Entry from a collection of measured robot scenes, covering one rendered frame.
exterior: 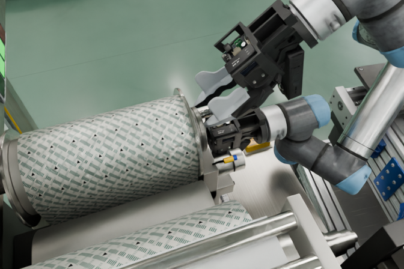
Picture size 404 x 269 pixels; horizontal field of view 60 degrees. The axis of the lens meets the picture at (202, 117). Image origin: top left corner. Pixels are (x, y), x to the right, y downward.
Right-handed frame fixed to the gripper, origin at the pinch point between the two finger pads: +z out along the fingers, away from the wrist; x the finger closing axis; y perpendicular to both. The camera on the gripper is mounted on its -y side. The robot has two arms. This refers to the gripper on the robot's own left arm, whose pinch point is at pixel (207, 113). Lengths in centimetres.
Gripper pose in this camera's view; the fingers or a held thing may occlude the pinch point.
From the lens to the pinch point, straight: 57.4
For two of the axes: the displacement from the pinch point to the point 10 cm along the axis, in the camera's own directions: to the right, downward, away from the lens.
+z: -7.3, 5.9, 3.5
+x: 3.2, 7.4, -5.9
